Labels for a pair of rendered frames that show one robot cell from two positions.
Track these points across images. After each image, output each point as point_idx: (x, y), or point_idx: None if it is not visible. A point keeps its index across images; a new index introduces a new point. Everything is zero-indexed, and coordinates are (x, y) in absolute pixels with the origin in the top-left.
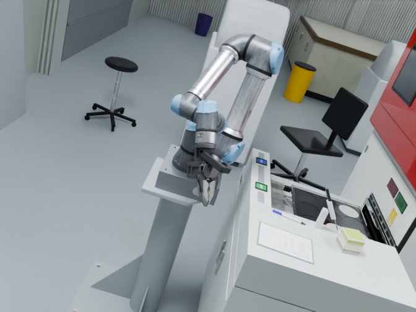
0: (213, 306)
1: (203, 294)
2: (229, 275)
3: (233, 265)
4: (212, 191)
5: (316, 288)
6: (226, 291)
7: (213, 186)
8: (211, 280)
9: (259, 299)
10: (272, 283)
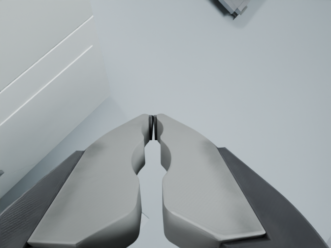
0: (59, 111)
1: (9, 184)
2: (47, 77)
3: (30, 82)
4: (106, 152)
5: None
6: (76, 59)
7: (88, 188)
8: (0, 181)
9: None
10: None
